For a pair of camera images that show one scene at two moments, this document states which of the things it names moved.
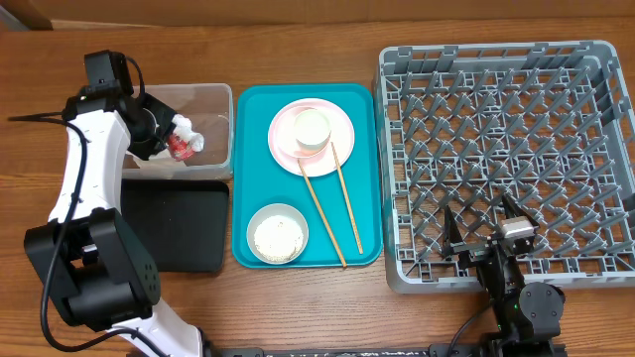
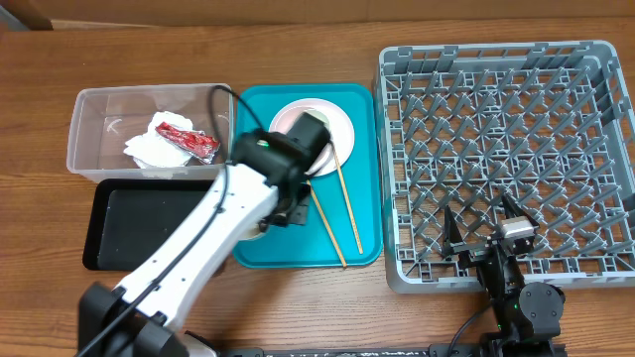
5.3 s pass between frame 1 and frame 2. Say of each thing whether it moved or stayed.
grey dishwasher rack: stayed
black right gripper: stayed
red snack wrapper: moved
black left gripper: moved
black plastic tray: stayed
